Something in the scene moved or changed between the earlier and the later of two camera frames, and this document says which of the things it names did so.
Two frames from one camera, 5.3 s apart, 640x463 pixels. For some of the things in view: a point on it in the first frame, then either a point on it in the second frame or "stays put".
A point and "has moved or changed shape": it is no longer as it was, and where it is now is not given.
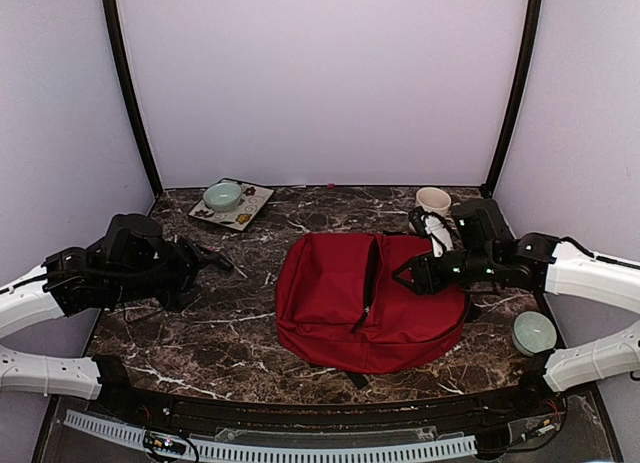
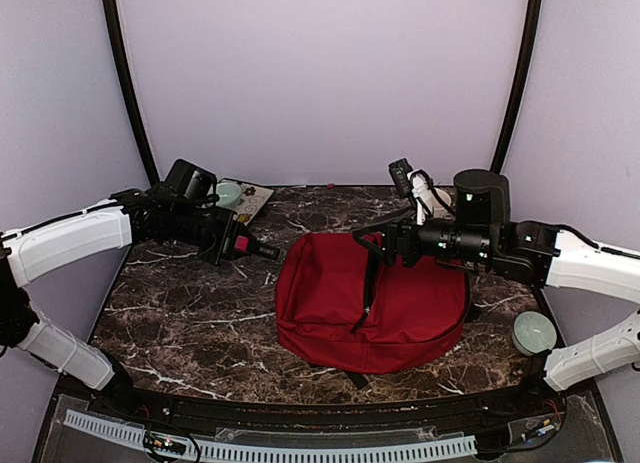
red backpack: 340,307 stays put
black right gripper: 414,264 -> 396,230
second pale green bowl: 533,332 stays put
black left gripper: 188,263 -> 232,228
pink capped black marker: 220,258 has moved or changed shape
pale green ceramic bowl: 222,196 stays put
